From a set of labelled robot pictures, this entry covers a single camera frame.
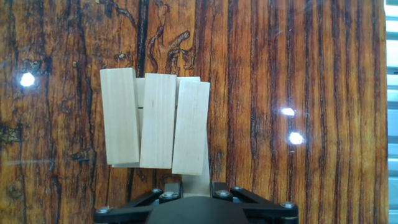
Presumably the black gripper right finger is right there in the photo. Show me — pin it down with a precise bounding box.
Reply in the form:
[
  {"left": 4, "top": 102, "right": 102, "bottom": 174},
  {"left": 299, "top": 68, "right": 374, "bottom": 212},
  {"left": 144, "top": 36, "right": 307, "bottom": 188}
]
[{"left": 210, "top": 181, "right": 300, "bottom": 224}]

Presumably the glossy brown wooden board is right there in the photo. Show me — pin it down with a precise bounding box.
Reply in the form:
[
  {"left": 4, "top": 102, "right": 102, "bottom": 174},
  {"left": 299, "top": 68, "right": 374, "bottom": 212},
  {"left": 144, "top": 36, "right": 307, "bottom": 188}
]
[{"left": 0, "top": 0, "right": 389, "bottom": 224}]

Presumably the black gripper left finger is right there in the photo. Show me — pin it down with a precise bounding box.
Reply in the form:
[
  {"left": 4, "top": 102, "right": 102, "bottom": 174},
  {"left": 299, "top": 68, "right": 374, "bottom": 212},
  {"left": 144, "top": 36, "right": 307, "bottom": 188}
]
[{"left": 93, "top": 182, "right": 183, "bottom": 224}]

